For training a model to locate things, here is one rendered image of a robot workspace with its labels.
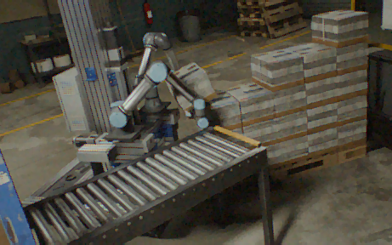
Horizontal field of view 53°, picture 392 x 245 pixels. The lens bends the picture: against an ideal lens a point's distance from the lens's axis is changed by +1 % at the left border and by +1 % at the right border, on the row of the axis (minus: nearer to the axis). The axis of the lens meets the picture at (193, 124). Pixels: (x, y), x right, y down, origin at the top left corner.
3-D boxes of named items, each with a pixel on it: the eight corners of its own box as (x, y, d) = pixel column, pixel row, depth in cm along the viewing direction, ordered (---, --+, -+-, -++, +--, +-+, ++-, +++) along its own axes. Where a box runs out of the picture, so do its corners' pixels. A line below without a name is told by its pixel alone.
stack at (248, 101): (204, 179, 366) (190, 96, 334) (315, 147, 390) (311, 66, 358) (218, 201, 331) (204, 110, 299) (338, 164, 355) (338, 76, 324)
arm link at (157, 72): (121, 124, 278) (170, 67, 267) (119, 133, 264) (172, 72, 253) (107, 115, 274) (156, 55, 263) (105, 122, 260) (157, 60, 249)
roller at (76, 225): (62, 202, 221) (59, 194, 219) (93, 241, 184) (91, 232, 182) (53, 206, 219) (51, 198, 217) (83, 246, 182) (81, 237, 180)
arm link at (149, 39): (138, 92, 321) (156, 30, 326) (126, 90, 331) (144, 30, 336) (148, 96, 330) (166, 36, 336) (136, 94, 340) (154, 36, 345)
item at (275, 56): (250, 56, 336) (250, 55, 336) (280, 49, 342) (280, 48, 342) (270, 65, 303) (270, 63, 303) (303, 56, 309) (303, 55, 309)
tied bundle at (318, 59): (281, 74, 352) (280, 48, 343) (310, 67, 358) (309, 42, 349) (305, 84, 318) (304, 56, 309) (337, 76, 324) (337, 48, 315)
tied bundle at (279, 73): (251, 82, 346) (249, 56, 337) (281, 74, 352) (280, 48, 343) (272, 93, 312) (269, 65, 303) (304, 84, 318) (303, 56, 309)
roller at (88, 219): (73, 196, 224) (71, 190, 222) (106, 234, 187) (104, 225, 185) (65, 201, 222) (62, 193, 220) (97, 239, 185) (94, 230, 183)
